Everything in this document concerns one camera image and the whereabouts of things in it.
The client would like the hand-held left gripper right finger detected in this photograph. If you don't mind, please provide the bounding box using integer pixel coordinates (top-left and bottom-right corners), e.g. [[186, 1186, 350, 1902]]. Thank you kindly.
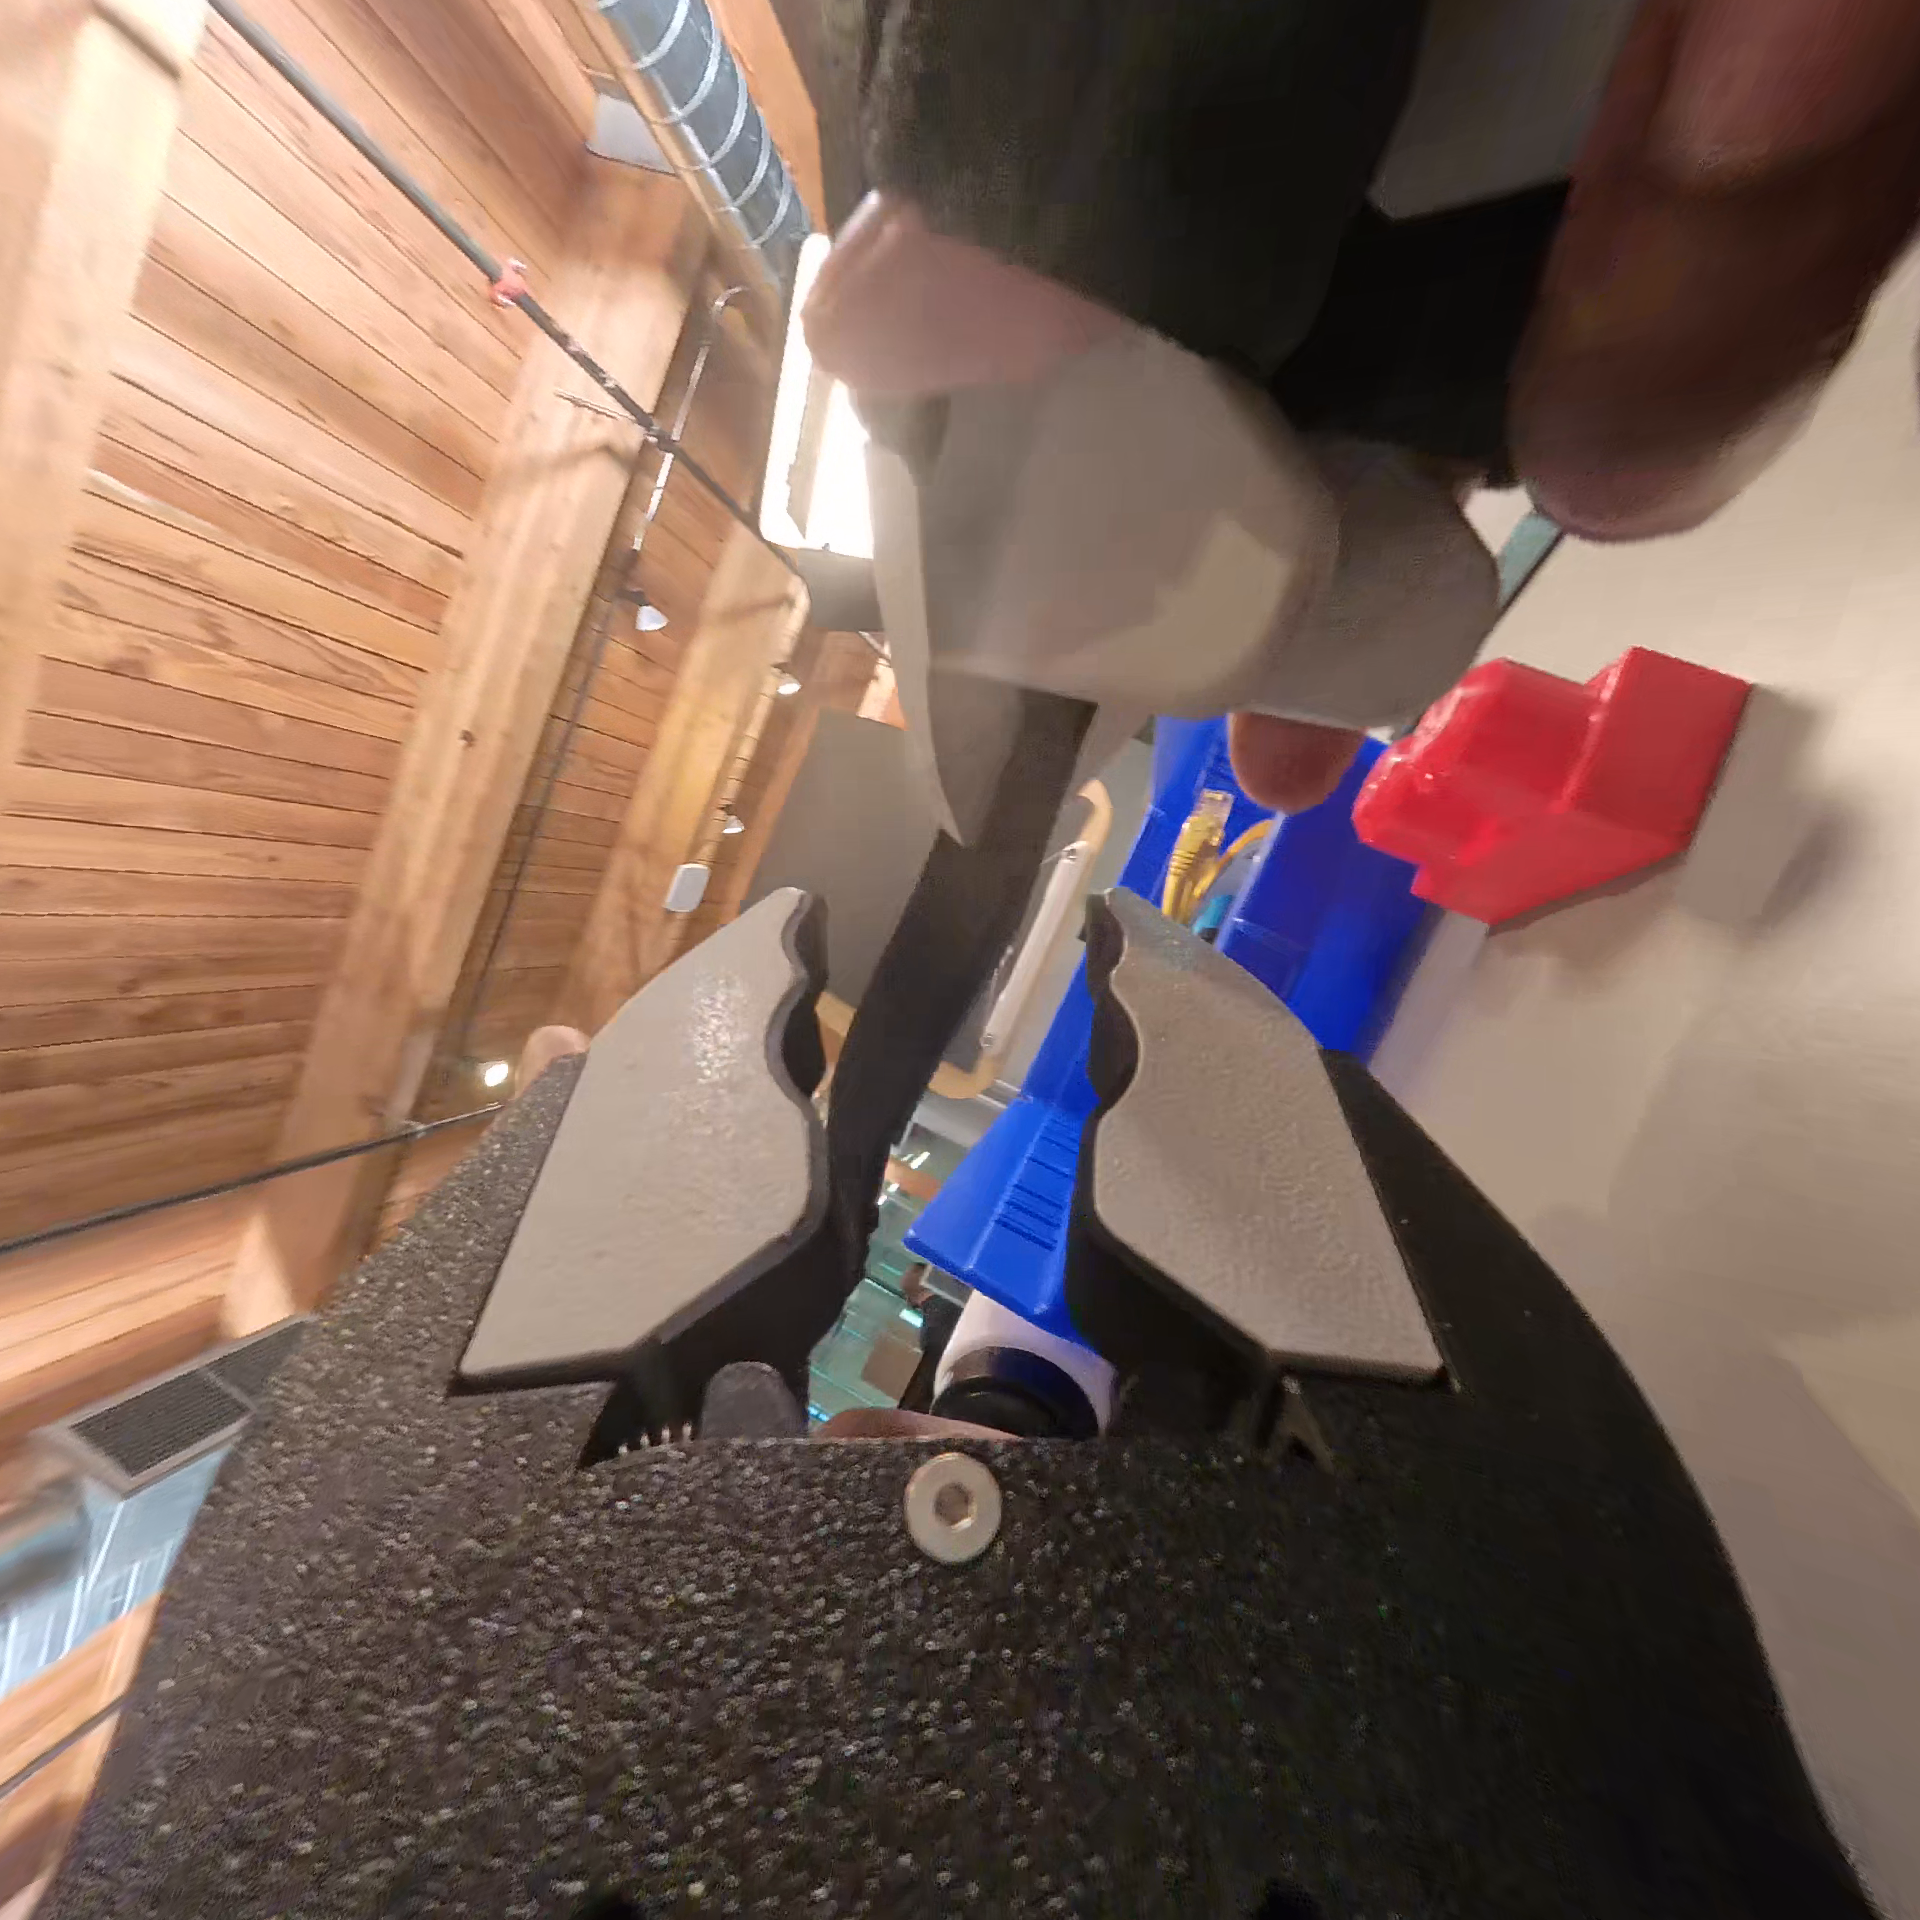
[[1069, 883, 1450, 1390]]

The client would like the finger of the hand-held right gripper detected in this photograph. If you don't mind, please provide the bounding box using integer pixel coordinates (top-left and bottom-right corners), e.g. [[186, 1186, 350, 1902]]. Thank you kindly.
[[867, 411, 1060, 846]]

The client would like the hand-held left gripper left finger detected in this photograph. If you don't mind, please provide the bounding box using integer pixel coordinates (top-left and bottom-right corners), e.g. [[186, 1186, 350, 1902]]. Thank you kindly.
[[454, 883, 858, 1398]]

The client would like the person's right hand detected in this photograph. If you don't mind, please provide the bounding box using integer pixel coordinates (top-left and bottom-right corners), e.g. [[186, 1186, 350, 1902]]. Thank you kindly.
[[803, 0, 1920, 812]]

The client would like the bright window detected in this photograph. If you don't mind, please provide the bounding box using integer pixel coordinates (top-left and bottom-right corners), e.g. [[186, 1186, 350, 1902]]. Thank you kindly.
[[757, 231, 890, 560]]

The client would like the blue plastic bin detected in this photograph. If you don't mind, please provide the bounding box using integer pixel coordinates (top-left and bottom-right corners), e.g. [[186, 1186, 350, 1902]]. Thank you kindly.
[[904, 712, 1443, 1352]]

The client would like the white and black cylinder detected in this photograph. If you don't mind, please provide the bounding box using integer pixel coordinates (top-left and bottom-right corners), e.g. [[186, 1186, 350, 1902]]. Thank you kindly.
[[926, 1302, 1123, 1446]]

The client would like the red stepped block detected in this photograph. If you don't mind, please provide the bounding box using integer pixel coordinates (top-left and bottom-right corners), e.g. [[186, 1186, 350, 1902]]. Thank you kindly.
[[1353, 648, 1752, 925]]

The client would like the metal vent grille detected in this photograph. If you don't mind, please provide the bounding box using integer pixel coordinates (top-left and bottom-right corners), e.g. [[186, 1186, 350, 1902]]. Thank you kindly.
[[56, 1315, 311, 1490]]

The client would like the black ceiling pipe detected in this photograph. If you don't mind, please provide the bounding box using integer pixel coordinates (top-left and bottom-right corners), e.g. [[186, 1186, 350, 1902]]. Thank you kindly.
[[207, 0, 813, 579]]

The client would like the white plastic handle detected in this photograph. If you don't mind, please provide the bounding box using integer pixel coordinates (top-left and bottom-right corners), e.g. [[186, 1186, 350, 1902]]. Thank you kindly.
[[979, 840, 1092, 1060]]

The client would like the yellow network cable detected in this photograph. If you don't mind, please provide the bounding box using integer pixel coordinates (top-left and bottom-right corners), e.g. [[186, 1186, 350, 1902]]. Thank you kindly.
[[1158, 786, 1280, 920]]

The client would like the silver ceiling duct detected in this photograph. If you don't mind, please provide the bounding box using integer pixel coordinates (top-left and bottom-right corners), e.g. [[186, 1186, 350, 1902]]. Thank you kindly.
[[597, 0, 816, 301]]

